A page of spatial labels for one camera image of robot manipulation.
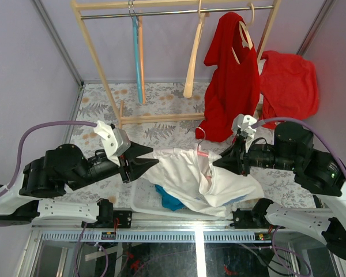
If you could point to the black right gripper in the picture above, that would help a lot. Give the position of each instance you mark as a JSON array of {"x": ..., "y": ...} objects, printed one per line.
[{"x": 232, "y": 158}]

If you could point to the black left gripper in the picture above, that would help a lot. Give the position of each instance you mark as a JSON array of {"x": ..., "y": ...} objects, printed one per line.
[{"x": 139, "y": 165}]

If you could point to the white t shirt blue print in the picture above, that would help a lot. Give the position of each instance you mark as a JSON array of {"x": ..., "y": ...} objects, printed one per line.
[{"x": 197, "y": 183}]

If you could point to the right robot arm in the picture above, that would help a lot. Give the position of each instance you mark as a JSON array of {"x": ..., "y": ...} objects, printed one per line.
[{"x": 286, "y": 143}]

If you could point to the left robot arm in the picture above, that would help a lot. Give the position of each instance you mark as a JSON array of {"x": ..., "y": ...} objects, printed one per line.
[{"x": 32, "y": 197}]

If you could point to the red t shirt on hanger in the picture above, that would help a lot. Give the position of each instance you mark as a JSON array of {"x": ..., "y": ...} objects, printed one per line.
[{"x": 235, "y": 85}]

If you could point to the beige wooden hanger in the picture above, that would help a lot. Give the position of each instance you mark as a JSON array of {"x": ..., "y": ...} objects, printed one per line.
[{"x": 188, "y": 89}]

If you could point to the cream hanger under red shirt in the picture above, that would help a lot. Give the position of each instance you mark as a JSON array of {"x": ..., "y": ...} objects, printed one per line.
[{"x": 246, "y": 40}]

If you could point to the blue hanger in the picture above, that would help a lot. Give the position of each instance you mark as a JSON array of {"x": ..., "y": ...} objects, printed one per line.
[{"x": 136, "y": 50}]

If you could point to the orange hanger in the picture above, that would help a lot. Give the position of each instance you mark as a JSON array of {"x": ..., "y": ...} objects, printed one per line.
[{"x": 141, "y": 52}]

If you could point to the white plastic laundry basket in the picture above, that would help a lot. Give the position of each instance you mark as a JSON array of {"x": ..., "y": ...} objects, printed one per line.
[{"x": 145, "y": 199}]

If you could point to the floral tablecloth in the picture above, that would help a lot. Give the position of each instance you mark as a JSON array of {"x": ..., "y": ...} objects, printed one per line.
[{"x": 161, "y": 98}]

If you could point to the red cloth pile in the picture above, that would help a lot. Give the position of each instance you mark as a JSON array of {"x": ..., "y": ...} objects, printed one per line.
[{"x": 288, "y": 83}]

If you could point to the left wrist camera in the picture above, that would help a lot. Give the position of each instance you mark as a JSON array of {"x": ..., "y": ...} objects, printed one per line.
[{"x": 114, "y": 140}]

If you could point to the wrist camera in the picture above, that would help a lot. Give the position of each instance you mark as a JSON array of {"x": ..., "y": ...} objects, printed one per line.
[
  {"x": 243, "y": 123},
  {"x": 114, "y": 140}
]

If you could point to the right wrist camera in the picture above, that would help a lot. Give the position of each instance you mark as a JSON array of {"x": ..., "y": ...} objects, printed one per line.
[{"x": 243, "y": 123}]

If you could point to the aluminium rail with cable duct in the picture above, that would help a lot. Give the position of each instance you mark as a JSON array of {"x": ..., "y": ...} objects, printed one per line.
[{"x": 153, "y": 228}]

